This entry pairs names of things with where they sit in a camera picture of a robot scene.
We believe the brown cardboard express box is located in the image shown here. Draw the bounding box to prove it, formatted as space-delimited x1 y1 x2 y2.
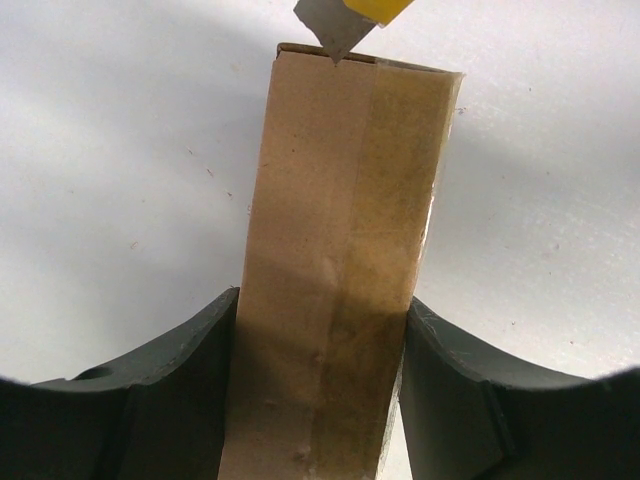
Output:
220 44 462 479

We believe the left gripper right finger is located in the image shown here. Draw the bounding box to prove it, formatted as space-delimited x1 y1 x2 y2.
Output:
400 299 639 479

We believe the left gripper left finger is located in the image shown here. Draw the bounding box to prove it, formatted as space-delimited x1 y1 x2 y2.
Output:
1 288 239 479

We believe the yellow utility knife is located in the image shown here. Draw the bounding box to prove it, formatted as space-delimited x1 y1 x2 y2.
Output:
293 0 412 63

